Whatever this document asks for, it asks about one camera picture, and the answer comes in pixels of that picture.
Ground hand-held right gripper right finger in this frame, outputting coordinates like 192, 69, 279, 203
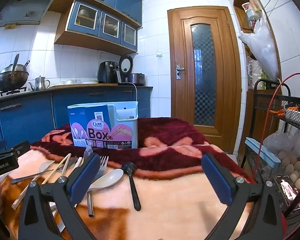
201, 153, 288, 240

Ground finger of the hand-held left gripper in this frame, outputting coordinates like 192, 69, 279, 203
9, 141, 31, 157

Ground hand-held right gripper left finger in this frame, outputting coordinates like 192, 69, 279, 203
19, 152, 102, 240

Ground metal fork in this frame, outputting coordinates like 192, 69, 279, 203
11, 156, 78, 184
96, 156, 110, 178

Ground white plastic spoon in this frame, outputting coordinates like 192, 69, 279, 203
87, 169, 124, 190

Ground metal utensil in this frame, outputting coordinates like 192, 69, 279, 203
84, 144, 94, 159

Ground wooden chopstick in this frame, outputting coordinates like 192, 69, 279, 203
41, 155, 69, 186
12, 153, 72, 210

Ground pale plastic fork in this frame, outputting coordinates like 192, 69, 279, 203
27, 160, 55, 189

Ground black plastic spoon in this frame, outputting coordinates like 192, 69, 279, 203
122, 162, 142, 211

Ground blue chopsticks box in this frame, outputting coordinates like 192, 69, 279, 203
67, 101, 139, 149

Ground blue kitchen base cabinets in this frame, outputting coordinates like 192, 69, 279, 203
0, 86, 153, 153

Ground light blue flat box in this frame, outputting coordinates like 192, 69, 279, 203
245, 137, 282, 168

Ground gas stove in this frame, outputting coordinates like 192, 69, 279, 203
0, 86, 28, 97

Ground dark red printed blanket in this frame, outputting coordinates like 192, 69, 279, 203
0, 117, 255, 240

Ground metal kettle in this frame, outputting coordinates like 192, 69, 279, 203
28, 76, 51, 91

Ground black wok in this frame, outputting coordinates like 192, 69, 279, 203
0, 64, 30, 92

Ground smartphone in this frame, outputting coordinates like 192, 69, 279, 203
273, 174, 300, 216

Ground pile of eggs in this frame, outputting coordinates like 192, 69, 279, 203
277, 150, 300, 191

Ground clear plastic bag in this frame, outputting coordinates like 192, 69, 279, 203
263, 127, 300, 156

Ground metal ladle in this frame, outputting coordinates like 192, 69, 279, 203
11, 53, 20, 81

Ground wooden door with glass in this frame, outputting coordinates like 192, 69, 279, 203
167, 6, 242, 153

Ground white tray of carrots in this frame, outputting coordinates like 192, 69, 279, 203
269, 102, 300, 128

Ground black air fryer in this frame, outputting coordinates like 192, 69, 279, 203
98, 61, 122, 84

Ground rice cooker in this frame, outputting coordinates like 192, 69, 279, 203
118, 54, 146, 86

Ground white plastic bag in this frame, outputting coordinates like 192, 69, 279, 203
238, 17, 280, 81

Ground grey range hood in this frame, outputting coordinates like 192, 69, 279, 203
0, 0, 63, 29

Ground wooden niche shelf cabinet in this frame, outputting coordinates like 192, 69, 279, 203
233, 0, 283, 155

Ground group of shelf bottles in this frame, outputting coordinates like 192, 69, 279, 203
242, 0, 263, 29

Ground red cable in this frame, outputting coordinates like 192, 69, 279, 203
254, 72, 300, 179

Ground white power cable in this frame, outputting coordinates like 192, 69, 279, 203
121, 81, 138, 103

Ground black wire cart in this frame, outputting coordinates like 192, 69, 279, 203
241, 78, 300, 230

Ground metal door handle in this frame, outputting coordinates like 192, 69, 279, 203
175, 64, 186, 80

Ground glass-front blue wall cabinet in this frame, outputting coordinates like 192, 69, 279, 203
54, 0, 138, 54

